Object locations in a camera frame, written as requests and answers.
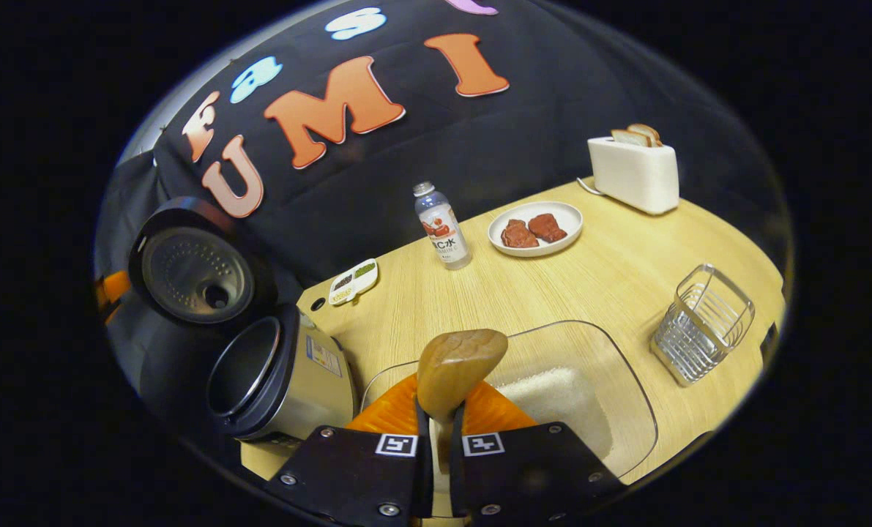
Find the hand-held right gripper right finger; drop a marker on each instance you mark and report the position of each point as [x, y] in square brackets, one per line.
[531, 476]

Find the wooden spoon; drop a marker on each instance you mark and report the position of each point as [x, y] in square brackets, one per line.
[457, 366]

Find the white round plate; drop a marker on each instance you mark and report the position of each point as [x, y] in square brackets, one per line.
[567, 219]

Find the black silver rice cooker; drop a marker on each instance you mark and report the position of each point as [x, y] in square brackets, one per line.
[296, 380]

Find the black table edge bracket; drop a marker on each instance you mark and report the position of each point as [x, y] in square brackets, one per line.
[770, 341]

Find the white rice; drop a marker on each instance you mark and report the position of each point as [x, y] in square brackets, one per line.
[560, 402]

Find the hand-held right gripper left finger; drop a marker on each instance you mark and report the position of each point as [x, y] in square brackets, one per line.
[348, 476]

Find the white toaster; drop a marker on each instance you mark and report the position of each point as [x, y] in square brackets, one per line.
[635, 176]

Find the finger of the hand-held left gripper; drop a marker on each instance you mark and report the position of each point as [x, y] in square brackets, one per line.
[113, 289]

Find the clear glass tray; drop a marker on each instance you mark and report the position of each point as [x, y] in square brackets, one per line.
[589, 344]

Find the white divided seasoning dish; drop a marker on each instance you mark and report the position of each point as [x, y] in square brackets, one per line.
[353, 282]

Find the black backdrop cloth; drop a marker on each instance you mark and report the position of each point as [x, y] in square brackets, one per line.
[553, 95]

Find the clear plastic drink bottle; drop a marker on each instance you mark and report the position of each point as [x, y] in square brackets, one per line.
[443, 230]

